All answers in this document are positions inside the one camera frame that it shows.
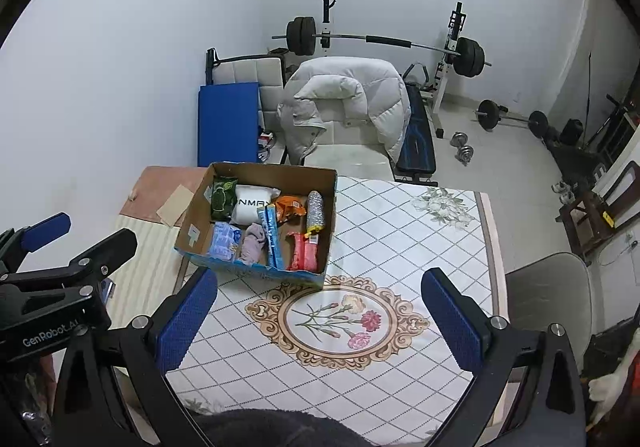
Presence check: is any grey office chair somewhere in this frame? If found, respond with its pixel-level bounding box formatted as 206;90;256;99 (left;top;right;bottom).
502;252;590;378

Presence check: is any blue folded mat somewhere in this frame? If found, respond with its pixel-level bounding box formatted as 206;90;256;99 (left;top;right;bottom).
196;81;261;168

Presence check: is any brown wooden chair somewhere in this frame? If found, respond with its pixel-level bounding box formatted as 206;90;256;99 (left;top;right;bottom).
555;162;640;258

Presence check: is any silver yellow snack packet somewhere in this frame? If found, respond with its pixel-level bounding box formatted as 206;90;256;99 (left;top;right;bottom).
306;190;326;235

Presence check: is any light wooden board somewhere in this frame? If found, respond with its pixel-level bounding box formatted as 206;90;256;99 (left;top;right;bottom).
102;214;188;328

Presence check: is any black weight bench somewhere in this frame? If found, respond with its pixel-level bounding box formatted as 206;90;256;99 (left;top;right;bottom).
397;82;438;185

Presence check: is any dark exercise equipment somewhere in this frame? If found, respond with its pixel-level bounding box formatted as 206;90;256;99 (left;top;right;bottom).
542;127;608;178

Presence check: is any dark fleece clothing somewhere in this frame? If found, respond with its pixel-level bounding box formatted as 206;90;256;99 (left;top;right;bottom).
192;409;371;447

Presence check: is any long barbell with black plates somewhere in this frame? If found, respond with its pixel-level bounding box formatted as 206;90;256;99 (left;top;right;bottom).
271;16;493;78

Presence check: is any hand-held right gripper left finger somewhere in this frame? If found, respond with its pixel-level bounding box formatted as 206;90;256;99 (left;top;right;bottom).
52;268;218;447

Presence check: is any light blue tissue packet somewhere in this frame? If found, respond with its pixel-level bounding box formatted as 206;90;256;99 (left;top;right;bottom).
209;221;242;262

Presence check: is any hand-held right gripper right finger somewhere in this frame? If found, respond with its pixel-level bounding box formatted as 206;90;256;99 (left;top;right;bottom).
421;268;586;447

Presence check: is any grey sock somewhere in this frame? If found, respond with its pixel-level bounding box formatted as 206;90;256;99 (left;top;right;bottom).
239;222;268;264

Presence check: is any pink board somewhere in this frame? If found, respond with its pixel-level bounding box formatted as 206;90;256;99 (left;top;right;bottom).
119;166;208;223

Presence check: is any white barbell rack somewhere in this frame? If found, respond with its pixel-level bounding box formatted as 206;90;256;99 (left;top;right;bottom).
320;0;468;138

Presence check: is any blue yellow snack packet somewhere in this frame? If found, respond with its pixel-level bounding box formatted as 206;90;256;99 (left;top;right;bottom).
256;205;286;271

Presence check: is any black scooter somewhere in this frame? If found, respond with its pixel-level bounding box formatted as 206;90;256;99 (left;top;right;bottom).
585;94;640;150

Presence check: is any short barbell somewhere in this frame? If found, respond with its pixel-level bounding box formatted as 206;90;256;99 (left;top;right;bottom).
474;100;550;135

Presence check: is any black bag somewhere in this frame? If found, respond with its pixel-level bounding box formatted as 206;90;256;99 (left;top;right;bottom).
560;118;585;145

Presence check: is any white plush toy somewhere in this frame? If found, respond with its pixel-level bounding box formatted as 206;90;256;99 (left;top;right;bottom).
587;327;640;428

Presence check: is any red white box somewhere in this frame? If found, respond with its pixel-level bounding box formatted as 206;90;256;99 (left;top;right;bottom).
257;131;276;163

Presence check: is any cardboard box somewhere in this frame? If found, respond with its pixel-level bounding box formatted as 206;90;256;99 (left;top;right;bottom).
174;161;338;289

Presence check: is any red packet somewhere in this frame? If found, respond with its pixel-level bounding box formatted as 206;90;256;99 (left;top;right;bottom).
286;232;321;273

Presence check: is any orange snack packet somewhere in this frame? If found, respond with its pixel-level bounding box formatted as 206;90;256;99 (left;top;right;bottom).
274;196;307;227

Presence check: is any green snack packet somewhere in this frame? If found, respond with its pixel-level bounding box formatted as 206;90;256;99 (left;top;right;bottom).
210;177;237;223

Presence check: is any white soft packet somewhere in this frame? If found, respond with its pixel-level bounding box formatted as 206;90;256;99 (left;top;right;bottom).
230;184;281;228

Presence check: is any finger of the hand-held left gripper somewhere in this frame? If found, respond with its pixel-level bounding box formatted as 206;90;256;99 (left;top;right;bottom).
0;212;72;273
0;228;138;298

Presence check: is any beige cardboard sheet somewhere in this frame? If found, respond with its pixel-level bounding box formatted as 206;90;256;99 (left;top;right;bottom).
156;184;193;228

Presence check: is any white puffer jacket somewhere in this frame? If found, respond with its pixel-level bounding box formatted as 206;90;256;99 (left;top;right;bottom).
276;56;412;167

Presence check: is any cream padded chair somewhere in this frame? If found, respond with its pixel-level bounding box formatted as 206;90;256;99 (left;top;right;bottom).
302;120;396;183
205;47;287;138

